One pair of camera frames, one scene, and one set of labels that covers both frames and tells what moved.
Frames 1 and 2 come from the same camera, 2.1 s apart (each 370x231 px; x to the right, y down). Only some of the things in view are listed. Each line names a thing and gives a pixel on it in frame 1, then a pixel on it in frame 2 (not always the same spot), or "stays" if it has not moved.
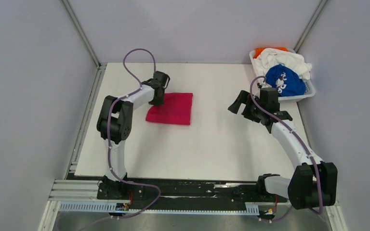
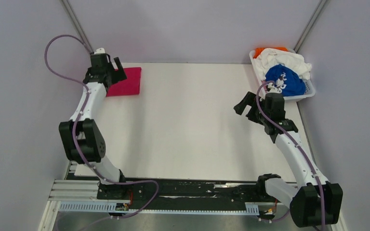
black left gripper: (159, 102) to (120, 74)
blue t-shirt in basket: (288, 82) stays
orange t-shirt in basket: (258, 50) stays
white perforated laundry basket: (310, 89) stays
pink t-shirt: (177, 109) to (129, 86)
